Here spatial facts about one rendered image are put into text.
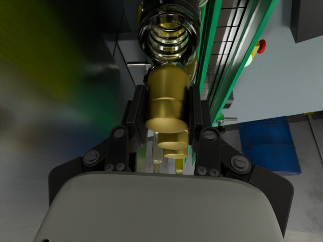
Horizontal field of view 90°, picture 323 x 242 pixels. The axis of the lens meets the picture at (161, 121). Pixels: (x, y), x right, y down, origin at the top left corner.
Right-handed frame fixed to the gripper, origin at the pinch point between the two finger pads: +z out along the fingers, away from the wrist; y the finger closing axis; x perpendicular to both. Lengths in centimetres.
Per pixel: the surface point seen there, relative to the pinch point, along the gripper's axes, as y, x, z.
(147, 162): -73, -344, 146
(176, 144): 0.7, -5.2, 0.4
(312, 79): 55, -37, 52
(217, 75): 12.1, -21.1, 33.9
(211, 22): 5.6, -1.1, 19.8
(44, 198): -11.7, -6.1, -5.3
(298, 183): 166, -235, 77
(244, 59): 13.2, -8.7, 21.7
